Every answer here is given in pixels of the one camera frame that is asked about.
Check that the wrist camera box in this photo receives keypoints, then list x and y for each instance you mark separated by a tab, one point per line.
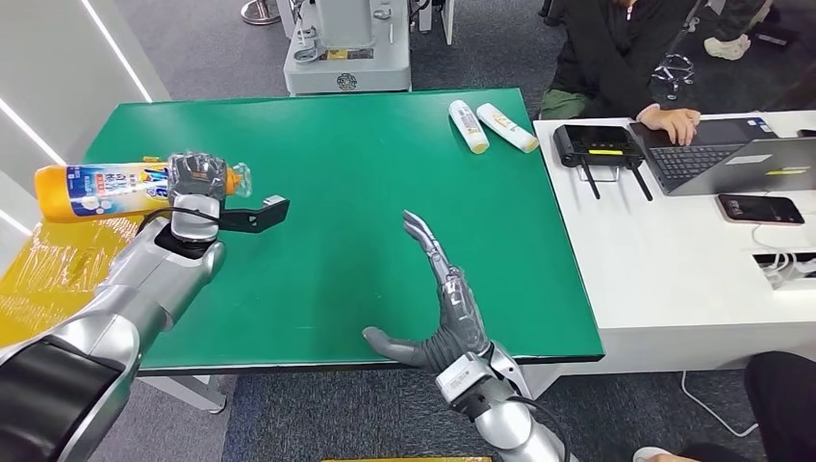
462	379
255	217

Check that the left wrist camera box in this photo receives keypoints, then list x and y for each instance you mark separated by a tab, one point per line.
255	217

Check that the chrome chair base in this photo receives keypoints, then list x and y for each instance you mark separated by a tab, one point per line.
674	70

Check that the small white bottle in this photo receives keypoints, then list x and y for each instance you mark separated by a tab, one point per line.
507	127
468	126

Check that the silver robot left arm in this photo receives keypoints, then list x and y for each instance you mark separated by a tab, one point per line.
127	300

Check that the black controller with antennas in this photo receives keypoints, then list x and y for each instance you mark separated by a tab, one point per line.
595	143

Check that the person in black trousers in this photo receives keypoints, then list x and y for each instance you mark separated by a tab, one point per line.
784	402

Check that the black smartphone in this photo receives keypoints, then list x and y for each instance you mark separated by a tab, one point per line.
760	210

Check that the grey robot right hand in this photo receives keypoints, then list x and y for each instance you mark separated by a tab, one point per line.
459	325

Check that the person's hand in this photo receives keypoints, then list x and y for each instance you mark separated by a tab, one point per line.
672	122

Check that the grey laptop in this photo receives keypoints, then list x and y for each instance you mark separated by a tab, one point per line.
752	167

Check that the seated person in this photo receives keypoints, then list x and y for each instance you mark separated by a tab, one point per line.
605	57

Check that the chrome stand base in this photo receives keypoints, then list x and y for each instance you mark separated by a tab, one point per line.
260	13

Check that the large orange bottle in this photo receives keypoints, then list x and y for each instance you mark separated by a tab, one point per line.
95	191

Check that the white shoe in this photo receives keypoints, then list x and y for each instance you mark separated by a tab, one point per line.
727	48

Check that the white machine base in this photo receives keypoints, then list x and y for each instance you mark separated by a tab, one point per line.
354	64

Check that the white table leg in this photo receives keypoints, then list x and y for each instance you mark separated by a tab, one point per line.
191	392

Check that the yellow taped cardboard box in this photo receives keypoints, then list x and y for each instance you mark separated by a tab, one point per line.
57	274

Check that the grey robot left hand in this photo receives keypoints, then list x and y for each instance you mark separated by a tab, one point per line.
194	175

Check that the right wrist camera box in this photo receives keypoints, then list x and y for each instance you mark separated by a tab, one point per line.
462	379

